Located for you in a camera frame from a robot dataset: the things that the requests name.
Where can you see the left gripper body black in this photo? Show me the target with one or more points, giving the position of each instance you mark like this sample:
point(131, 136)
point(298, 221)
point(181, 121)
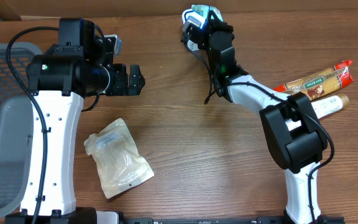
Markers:
point(120, 79)

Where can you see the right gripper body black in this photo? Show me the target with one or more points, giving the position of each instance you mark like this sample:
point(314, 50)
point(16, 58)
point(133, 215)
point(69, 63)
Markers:
point(215, 23)

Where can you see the teal snack packet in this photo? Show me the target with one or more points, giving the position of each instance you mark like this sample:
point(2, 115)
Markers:
point(203, 10)

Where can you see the beige mushroom pouch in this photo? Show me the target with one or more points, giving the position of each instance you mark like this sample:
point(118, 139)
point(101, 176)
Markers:
point(120, 166)

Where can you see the red orange pasta package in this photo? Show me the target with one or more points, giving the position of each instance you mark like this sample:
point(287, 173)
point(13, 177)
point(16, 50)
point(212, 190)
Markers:
point(320, 83)

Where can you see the white cosmetic tube gold cap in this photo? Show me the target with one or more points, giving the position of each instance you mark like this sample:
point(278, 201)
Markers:
point(322, 107)

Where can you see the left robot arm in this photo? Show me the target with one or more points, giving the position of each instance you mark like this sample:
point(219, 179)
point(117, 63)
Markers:
point(79, 65)

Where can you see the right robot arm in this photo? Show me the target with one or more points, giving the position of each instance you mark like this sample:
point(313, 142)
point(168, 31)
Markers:
point(295, 138)

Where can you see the white barcode scanner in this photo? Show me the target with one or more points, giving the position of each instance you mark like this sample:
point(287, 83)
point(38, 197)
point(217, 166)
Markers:
point(190, 32)

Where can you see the grey plastic shopping basket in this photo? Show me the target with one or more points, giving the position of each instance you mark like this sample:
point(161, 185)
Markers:
point(16, 130)

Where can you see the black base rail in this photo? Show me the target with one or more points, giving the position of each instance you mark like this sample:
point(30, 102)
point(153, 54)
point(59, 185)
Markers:
point(204, 221)

